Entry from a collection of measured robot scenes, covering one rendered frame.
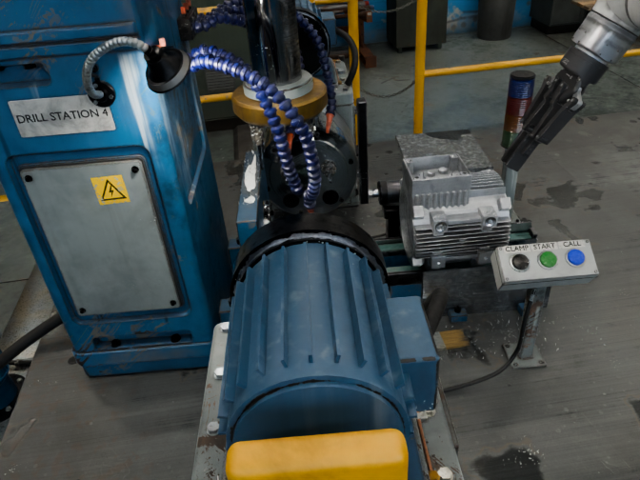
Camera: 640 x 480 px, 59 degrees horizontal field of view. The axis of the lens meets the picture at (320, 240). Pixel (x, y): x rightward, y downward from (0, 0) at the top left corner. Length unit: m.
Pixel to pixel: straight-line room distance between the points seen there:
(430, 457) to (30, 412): 0.90
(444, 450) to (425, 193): 0.63
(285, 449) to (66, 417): 0.90
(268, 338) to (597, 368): 0.90
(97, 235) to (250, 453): 0.71
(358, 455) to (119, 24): 0.69
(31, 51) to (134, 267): 0.40
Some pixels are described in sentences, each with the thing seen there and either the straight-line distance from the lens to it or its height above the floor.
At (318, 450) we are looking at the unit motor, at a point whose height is 1.35.
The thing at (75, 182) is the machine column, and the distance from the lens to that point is 1.02.
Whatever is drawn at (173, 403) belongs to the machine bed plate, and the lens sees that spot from 1.22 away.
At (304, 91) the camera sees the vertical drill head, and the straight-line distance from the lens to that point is 1.05.
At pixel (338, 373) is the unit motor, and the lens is 0.46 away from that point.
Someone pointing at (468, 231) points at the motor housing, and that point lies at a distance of 1.19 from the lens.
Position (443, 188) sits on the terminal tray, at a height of 1.12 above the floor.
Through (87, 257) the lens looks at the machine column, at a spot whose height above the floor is 1.12.
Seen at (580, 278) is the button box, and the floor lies 1.04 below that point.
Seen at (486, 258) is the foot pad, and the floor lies 0.97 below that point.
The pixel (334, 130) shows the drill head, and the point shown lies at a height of 1.14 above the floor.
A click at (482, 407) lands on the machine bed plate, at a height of 0.80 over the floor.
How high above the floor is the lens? 1.69
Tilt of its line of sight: 35 degrees down
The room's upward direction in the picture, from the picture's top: 5 degrees counter-clockwise
